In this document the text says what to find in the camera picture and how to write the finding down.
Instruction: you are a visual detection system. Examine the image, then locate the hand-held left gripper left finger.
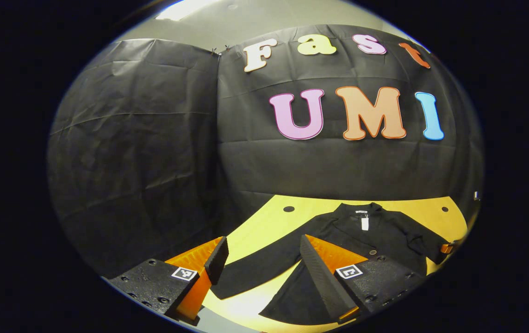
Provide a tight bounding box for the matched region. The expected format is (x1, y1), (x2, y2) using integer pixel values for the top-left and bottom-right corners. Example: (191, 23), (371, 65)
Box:
(107, 236), (230, 327)

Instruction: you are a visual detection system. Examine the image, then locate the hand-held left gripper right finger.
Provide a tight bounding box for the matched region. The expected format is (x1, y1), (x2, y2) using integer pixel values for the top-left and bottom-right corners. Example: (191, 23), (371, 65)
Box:
(299, 234), (427, 324)

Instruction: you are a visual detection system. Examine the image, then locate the black knit cardigan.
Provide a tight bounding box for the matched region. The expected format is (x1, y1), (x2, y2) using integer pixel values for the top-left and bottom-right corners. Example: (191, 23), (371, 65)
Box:
(210, 202), (452, 327)

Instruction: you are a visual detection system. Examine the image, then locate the black backdrop cloth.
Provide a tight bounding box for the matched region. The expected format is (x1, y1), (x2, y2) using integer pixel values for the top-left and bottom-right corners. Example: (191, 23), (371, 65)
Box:
(47, 24), (485, 278)

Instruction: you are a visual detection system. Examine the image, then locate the ceiling light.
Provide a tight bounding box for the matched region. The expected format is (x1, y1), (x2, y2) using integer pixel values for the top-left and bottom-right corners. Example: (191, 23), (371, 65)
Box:
(156, 0), (221, 21)

